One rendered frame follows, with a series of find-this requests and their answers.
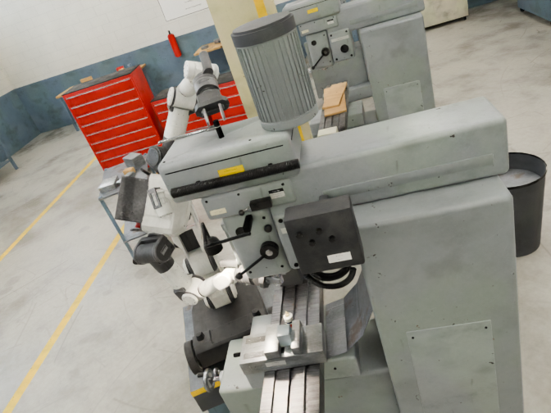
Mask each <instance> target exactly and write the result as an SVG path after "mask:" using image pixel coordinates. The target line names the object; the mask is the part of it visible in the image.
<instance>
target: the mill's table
mask: <svg viewBox="0 0 551 413"><path fill-rule="evenodd" d="M286 311H287V312H288V313H291V314H292V315H293V318H294V320H300V321H301V324H302V326H304V325H314V324H318V323H322V325H323V327H324V292H323V288H318V287H316V286H315V285H312V284H310V283H309V282H308V281H307V280H306V279H305V278H303V284H298V285H290V286H275V293H274V300H273V307H272V314H271V325H273V324H277V323H280V325H286V323H285V320H284V314H285V312H286ZM260 413H325V379H324V363H319V364H313V365H303V366H298V367H293V368H287V369H282V370H272V371H267V372H265V374H264V381H263V388H262V400H261V408H260Z"/></svg>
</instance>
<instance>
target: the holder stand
mask: <svg viewBox="0 0 551 413"><path fill-rule="evenodd" d="M282 276H283V279H284V282H283V283H282V285H281V286H290V285H298V284H303V278H304V277H303V274H302V273H301V270H300V268H298V269H293V268H291V270H290V271H289V272H287V273H286V274H285V275H282Z"/></svg>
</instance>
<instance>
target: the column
mask: <svg viewBox="0 0 551 413"><path fill-rule="evenodd" d="M353 211H354V215H355V218H356V221H357V226H358V230H359V233H360V237H361V240H362V245H363V251H364V257H365V263H364V264H361V267H362V273H363V276H364V279H365V283H366V286H367V291H368V295H369V298H370V301H371V306H372V310H373V313H374V317H375V319H376V325H377V328H378V331H379V335H380V340H381V343H382V347H383V350H384V353H385V359H386V362H387V365H388V368H389V373H390V377H391V380H392V384H393V386H394V392H395V396H396V398H397V402H398V407H399V410H400V413H524V402H523V386H522V370H521V339H520V322H519V306H518V290H517V259H516V243H515V226H514V210H513V197H512V194H511V193H510V192H509V191H508V189H507V187H506V186H505V184H504V183H503V181H502V180H501V179H500V178H499V176H498V175H492V176H489V177H484V178H480V179H474V180H469V181H465V182H461V183H457V184H450V185H446V186H442V187H438V188H431V189H427V190H422V191H419V192H415V193H408V194H404V195H399V196H395V197H388V198H384V199H380V200H376V201H372V202H365V203H361V204H357V205H353Z"/></svg>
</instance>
